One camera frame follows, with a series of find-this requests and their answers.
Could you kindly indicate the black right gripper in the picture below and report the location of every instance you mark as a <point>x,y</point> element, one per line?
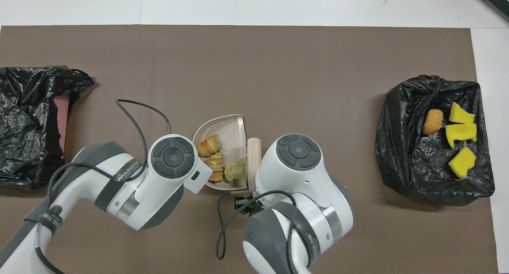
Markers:
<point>244,204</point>

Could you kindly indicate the pale beige foam chunk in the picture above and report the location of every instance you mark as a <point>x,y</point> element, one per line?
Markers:
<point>235,170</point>
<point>214,166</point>

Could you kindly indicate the orange striped toy croissant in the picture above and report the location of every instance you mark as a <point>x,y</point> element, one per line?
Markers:
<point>208,146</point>

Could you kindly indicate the beige plastic dustpan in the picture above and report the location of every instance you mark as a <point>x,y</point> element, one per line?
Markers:
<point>228,135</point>

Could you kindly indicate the brown toy bread roll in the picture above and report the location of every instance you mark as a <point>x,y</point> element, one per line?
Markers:
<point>432,122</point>

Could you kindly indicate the yellow sponge piece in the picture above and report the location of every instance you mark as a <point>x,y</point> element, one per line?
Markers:
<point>462,162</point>
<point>460,134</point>
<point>461,114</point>

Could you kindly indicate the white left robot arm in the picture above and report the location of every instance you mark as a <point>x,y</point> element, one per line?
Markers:
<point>131,194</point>

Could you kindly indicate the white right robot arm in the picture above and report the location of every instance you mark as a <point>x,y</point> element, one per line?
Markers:
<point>302,186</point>

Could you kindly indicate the right black trash bag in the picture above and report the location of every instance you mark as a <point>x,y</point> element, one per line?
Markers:
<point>409,154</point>

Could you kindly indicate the black bag over pink bin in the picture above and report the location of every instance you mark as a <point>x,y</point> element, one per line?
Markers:
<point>24,146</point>

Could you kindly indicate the large brown table mat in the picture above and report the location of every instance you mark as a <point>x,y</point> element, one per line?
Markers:
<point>254,43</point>

